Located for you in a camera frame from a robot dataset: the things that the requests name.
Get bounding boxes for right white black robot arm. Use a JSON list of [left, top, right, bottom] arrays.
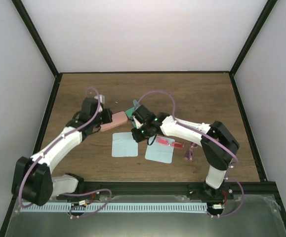
[[131, 105, 240, 199]]

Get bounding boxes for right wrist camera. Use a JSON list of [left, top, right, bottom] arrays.
[[133, 105, 156, 124]]

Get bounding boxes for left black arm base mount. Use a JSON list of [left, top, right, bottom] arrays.
[[55, 182, 101, 202]]

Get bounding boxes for clear acrylic front panel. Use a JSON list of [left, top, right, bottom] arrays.
[[6, 196, 286, 237]]

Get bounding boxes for purple frame sunglasses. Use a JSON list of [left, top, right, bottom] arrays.
[[185, 143, 198, 161]]

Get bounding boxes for light blue slotted cable duct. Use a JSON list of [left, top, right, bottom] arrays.
[[20, 202, 207, 213]]

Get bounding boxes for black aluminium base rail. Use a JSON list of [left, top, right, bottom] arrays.
[[16, 181, 277, 198]]

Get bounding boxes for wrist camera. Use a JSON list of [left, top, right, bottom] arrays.
[[94, 94, 105, 105], [133, 105, 156, 124]]

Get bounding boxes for green glasses case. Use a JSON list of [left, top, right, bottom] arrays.
[[125, 100, 140, 128]]

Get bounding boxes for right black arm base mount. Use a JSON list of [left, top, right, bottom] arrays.
[[188, 182, 234, 202]]

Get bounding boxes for light blue cleaning cloth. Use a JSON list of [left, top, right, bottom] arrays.
[[112, 132, 138, 158], [145, 142, 174, 164]]

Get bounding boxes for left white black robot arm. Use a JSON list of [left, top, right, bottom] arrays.
[[11, 95, 112, 206]]

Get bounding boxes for pink glasses case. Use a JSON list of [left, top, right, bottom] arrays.
[[100, 111, 128, 132]]

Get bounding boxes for red lens sunglasses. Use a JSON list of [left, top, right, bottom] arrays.
[[156, 136, 185, 149]]

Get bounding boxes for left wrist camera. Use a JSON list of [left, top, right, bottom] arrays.
[[94, 94, 105, 105]]

